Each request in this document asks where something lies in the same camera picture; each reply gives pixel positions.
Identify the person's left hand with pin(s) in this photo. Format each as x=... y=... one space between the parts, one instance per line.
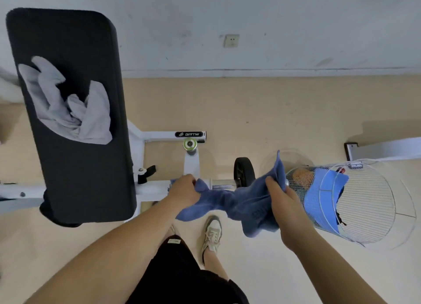
x=182 y=191

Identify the person's right hand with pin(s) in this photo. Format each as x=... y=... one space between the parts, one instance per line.
x=289 y=216

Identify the person's right thumb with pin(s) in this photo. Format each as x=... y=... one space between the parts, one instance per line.
x=275 y=185

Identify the person's left fingers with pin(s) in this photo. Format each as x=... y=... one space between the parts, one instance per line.
x=187 y=183

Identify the blue towel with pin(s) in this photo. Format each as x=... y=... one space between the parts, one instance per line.
x=241 y=205

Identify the person's left forearm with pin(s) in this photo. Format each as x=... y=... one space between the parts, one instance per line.
x=111 y=254

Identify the person's right forearm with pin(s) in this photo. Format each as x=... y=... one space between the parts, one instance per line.
x=329 y=271

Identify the orange item in basket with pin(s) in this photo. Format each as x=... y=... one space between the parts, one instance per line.
x=302 y=178

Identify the black transport wheel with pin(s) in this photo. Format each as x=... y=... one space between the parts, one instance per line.
x=244 y=173

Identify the green adjustment knob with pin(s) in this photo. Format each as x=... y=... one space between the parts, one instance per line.
x=190 y=144

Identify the black locking knob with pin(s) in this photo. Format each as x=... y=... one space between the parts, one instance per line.
x=144 y=174

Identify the light blue cloth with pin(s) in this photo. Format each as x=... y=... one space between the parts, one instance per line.
x=320 y=198

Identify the grey sneaker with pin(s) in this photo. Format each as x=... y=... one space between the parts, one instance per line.
x=212 y=234

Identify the person's leg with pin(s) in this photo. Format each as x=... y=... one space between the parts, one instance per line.
x=215 y=266

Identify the black shorts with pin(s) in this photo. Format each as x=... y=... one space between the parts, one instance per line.
x=177 y=277

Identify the white metal furniture leg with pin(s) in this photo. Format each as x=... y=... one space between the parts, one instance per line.
x=384 y=148

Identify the black padded bench seat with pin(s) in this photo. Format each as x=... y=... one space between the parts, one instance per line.
x=75 y=142

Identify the grey crumpled towel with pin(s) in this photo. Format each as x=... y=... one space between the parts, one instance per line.
x=85 y=116

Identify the white bench frame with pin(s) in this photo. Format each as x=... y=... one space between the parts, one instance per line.
x=192 y=164

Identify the white wall socket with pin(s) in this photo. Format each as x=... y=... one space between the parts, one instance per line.
x=231 y=40

